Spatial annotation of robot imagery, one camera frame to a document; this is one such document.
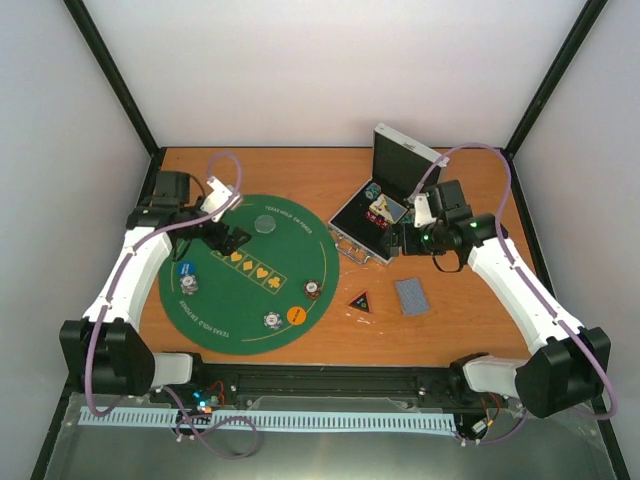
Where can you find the aluminium poker case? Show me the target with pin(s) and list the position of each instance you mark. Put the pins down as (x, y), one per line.
(362, 227)

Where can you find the blue card deck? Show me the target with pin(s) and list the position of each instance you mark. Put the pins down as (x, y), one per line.
(411, 296)

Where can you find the black aluminium frame rail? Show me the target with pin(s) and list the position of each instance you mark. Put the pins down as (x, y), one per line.
(330, 382)

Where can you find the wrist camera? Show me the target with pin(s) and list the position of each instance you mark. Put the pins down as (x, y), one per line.
(422, 214)
(221, 199)

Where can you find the clear acrylic dealer button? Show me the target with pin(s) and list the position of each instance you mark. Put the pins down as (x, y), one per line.
(265, 224)

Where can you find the metal front plate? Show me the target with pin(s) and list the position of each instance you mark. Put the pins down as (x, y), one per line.
(516, 447)

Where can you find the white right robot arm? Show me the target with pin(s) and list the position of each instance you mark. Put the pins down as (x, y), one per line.
(567, 363)

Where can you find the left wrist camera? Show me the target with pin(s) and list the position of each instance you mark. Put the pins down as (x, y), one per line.
(221, 199)

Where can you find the small blue blind button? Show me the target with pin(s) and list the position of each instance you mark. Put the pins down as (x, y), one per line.
(186, 268)

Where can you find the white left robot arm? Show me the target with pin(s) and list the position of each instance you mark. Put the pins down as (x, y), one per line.
(103, 349)

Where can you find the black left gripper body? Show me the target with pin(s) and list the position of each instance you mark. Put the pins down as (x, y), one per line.
(212, 239)

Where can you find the row of red dice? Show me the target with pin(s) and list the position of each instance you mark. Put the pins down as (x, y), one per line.
(377, 220)

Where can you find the black triangular button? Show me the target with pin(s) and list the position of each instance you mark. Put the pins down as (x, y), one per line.
(361, 302)

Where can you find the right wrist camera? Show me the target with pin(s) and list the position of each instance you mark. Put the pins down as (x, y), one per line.
(422, 214)

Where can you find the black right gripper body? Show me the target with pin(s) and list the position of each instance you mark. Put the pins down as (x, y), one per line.
(419, 246)

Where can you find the round green poker mat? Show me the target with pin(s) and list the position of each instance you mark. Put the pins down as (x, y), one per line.
(267, 274)

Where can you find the light blue cable duct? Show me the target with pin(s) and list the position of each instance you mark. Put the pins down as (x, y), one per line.
(280, 421)

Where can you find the boxed playing card deck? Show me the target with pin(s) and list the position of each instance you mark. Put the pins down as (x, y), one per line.
(388, 208)

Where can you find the orange big blind button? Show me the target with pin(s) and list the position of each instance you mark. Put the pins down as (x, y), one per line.
(296, 315)

